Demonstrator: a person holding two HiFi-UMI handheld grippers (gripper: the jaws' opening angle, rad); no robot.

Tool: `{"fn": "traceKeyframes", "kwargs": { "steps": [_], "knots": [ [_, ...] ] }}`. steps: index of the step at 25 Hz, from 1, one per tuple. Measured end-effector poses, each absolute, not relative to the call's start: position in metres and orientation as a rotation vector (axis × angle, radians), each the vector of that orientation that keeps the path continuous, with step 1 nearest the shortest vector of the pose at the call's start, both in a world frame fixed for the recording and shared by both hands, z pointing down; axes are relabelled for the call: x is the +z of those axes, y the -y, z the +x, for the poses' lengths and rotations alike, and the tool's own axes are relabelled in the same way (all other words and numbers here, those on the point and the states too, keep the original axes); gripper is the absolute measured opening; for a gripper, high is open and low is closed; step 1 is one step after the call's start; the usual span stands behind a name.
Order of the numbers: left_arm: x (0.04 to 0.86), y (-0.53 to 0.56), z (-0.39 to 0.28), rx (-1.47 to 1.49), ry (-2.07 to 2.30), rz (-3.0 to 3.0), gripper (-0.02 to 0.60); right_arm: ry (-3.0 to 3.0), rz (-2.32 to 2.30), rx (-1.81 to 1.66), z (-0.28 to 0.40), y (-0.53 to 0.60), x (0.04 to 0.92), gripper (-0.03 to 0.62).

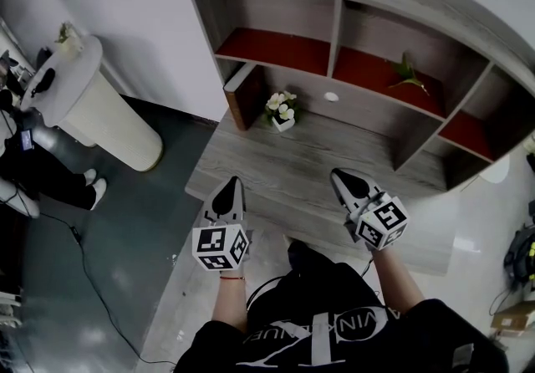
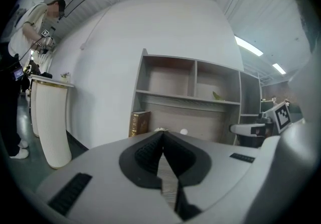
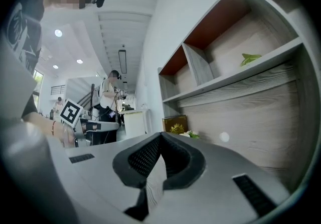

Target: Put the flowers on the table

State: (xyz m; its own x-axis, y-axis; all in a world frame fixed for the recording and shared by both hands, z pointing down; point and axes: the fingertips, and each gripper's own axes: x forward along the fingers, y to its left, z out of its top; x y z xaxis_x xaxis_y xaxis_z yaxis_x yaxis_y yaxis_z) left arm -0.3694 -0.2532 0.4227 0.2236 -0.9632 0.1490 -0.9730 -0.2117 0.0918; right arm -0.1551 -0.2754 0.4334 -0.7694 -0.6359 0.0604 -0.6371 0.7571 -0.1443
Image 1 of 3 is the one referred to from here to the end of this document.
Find black floor cable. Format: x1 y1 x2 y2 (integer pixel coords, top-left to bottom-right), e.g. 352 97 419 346
38 211 177 366

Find person's black printed t-shirt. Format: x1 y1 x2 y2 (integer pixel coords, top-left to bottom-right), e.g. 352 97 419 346
173 261 510 373

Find person's right forearm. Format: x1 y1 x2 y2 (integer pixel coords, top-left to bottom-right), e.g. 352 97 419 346
370 248 428 317

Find black and yellow equipment bag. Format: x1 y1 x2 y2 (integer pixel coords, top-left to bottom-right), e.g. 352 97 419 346
502 198 535 292

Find green leaf sprig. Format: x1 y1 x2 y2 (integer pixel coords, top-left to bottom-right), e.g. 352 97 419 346
388 52 432 97

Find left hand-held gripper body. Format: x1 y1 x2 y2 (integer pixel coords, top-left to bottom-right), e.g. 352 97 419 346
191 218 254 274

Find white flowers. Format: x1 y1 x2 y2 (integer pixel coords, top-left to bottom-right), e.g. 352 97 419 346
263 89 299 134

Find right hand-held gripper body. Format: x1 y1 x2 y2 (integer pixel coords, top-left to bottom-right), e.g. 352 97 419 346
344 192 409 252

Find person's left forearm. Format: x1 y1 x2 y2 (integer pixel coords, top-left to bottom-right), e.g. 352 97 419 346
211 270 248 334

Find cardboard box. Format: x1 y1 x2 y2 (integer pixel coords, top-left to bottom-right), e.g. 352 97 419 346
489 299 535 338

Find white table with cylinder legs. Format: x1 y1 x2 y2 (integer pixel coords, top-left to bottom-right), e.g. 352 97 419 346
18 33 165 174

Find small plant in white vase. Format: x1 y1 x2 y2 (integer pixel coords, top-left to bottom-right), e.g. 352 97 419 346
53 21 85 61

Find person's black trousers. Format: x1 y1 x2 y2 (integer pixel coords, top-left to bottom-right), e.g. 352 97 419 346
287 238 340 281

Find grey wooden shelf desk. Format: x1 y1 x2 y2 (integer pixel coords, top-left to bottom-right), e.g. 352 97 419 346
181 0 535 277

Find brown hardcover book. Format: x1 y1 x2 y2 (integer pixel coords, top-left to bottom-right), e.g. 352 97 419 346
222 62 267 132

